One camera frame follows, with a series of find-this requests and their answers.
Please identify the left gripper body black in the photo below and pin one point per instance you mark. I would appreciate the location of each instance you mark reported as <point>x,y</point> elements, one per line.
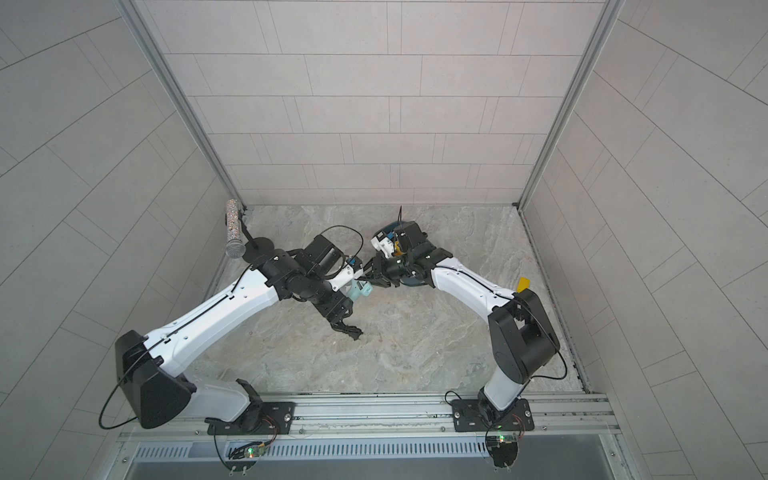
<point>325,293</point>

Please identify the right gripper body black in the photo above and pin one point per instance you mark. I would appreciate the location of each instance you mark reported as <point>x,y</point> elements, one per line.
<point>399,266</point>

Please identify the mint green hot glue gun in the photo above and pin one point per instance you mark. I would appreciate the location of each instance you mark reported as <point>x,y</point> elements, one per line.
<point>359,288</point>

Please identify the teal plastic storage box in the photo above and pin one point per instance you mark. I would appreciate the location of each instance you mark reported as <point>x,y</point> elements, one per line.
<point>408,264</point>

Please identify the white hot glue gun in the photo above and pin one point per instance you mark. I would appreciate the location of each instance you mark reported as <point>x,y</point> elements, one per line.
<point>383,243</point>

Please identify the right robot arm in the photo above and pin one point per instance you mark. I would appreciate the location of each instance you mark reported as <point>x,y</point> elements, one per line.
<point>522,337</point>

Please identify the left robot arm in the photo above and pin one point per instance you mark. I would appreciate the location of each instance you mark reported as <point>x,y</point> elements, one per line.
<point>151,368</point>

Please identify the speckled roller on black stand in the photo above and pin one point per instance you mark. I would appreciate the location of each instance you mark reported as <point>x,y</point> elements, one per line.
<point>239,242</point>

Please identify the yellow sponge block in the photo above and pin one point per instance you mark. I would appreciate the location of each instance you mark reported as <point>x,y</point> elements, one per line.
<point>523,284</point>

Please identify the left circuit board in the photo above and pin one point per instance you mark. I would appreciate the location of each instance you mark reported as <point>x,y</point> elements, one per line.
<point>242,458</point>

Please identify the circuit board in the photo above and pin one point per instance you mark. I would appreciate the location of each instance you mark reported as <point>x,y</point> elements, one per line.
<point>502,451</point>
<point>242,458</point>

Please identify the right circuit board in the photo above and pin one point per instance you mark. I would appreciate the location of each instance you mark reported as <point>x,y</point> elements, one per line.
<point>502,451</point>

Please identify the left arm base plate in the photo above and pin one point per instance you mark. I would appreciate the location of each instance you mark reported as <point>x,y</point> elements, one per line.
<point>269,418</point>

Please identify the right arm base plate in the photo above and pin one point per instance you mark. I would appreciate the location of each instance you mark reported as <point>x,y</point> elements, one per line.
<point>489,417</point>

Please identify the aluminium mounting rail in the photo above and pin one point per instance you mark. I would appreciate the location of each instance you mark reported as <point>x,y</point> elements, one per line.
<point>316,416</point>

